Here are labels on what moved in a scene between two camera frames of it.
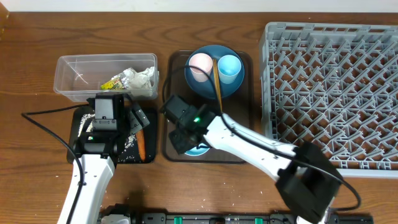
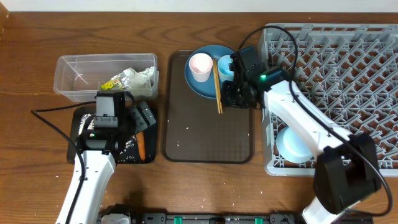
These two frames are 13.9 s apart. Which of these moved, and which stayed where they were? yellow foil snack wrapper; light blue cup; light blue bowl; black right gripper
Moved: black right gripper; light blue bowl
Stayed: yellow foil snack wrapper; light blue cup
